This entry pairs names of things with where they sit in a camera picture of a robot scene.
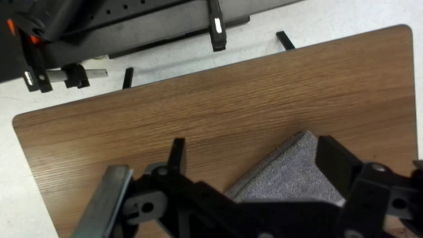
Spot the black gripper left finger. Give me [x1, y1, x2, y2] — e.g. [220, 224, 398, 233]
[150, 138, 265, 238]

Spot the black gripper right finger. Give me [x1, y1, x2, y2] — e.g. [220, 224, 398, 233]
[314, 135, 394, 238]

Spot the grey folded towel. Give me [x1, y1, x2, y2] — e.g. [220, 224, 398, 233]
[223, 129, 347, 205]

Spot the black metal table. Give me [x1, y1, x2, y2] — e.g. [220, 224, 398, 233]
[0, 0, 305, 90]

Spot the orange and black clamp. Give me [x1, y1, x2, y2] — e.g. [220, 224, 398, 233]
[5, 18, 54, 94]
[206, 0, 228, 53]

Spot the small black bracket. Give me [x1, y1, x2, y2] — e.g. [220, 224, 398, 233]
[60, 63, 92, 90]

